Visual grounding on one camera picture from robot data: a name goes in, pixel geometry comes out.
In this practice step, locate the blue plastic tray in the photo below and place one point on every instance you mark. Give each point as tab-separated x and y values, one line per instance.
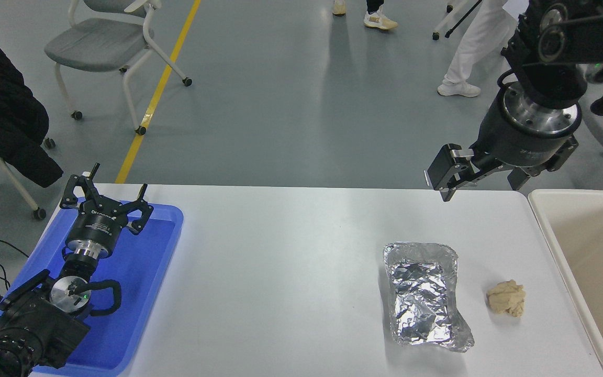
139	272

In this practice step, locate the white leg caster chair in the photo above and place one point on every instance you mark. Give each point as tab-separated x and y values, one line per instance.
19	188

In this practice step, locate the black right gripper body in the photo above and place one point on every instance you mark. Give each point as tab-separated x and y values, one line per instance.
516	144

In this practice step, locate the grey seat white frame chair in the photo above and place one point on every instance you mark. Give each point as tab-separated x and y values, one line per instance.
92	44

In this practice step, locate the large pale bin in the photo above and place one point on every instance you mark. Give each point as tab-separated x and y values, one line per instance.
600	262

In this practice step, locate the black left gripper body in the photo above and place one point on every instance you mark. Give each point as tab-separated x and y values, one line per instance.
98	224

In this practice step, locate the crumpled tan paper ball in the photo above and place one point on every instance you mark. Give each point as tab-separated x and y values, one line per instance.
506	298

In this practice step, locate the foil tray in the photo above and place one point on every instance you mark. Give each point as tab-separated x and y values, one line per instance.
422	298

